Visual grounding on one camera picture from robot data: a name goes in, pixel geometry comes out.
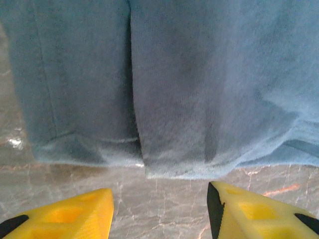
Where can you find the blue t-shirt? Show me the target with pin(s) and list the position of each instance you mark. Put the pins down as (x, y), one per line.
(174, 87)

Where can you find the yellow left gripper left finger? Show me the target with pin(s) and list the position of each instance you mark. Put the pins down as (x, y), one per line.
(74, 219)

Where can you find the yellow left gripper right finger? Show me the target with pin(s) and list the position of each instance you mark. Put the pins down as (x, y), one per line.
(249, 219)

